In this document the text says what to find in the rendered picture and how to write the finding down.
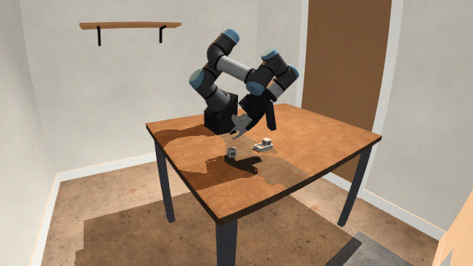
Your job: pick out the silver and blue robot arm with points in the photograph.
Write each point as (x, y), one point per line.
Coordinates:
(256, 80)

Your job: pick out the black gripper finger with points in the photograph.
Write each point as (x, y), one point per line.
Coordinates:
(245, 125)
(234, 117)

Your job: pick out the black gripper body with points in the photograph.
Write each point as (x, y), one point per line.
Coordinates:
(251, 103)

